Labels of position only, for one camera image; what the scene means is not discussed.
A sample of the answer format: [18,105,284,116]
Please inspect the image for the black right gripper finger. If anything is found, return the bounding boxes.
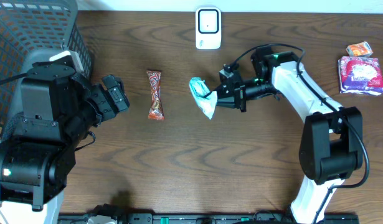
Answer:
[214,83,228,93]
[216,96,236,109]

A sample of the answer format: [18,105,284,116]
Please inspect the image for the teal snack wrapper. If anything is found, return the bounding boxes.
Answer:
[189,77,218,119]

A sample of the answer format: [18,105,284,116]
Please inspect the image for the red orange chocolate bar wrapper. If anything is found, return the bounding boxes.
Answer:
[146,70,164,120]

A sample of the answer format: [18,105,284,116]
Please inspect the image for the purple red noodle packet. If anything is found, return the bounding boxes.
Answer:
[338,56,383,96]

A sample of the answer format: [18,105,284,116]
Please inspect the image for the small orange box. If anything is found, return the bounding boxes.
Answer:
[346,41,373,57]

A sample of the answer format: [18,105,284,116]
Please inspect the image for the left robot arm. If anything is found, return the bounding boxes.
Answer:
[0,51,130,223]

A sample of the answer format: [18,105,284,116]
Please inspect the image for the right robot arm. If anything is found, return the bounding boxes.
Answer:
[214,44,369,223]

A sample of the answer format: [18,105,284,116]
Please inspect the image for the dark grey plastic basket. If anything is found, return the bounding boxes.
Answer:
[0,0,96,145]

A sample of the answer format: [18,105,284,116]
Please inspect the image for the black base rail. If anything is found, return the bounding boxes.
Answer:
[57,212,360,224]

